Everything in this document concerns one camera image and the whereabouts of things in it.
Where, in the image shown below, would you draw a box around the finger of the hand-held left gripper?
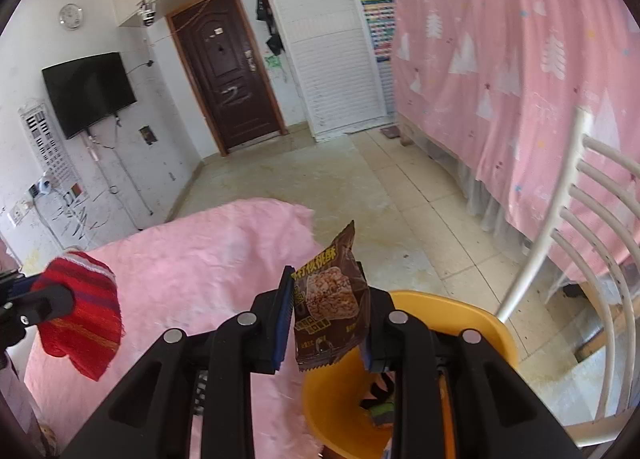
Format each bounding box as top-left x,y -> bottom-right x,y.
6,271 -> 48,297
15,284 -> 75,329

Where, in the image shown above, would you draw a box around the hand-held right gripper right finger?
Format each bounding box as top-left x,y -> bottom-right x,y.
357,261 -> 583,459

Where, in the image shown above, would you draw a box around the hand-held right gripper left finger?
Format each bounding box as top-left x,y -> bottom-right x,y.
60,265 -> 296,459

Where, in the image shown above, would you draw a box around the red knitted cloth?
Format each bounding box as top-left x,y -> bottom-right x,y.
31,251 -> 125,382

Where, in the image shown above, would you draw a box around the brown snack packet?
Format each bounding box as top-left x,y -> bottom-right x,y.
291,220 -> 372,372

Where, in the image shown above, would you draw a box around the yellow plastic bin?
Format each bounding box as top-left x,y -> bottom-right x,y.
300,290 -> 521,459

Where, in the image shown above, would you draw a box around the pink tablecloth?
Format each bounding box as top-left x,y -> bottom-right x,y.
22,196 -> 326,459

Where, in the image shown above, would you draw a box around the eye chart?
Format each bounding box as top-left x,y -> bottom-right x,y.
19,99 -> 83,190

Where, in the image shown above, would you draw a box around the white bed skirt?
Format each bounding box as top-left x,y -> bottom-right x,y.
425,139 -> 531,250

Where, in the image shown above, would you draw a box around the white slatted chair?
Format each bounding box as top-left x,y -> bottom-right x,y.
495,106 -> 640,450

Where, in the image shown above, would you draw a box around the dark brown door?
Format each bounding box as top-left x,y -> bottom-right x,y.
166,0 -> 288,156

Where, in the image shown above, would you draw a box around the white slatted wardrobe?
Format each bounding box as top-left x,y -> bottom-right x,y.
255,0 -> 401,137

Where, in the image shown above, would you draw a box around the colourful grid poster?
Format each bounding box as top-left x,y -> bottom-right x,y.
361,0 -> 396,62

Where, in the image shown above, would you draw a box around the black hanging bags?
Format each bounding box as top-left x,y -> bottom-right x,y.
256,0 -> 283,54

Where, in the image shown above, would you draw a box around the pink tree print curtain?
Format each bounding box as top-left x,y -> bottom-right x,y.
390,0 -> 640,285

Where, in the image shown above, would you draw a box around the black television cable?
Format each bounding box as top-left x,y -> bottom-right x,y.
87,129 -> 153,217

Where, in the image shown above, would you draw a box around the black wall television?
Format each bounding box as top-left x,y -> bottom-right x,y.
41,52 -> 138,140

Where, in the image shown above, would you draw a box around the wooden bed frame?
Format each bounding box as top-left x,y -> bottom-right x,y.
397,111 -> 416,147

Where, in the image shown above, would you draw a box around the round wall clock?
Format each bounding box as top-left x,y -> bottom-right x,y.
59,4 -> 83,31

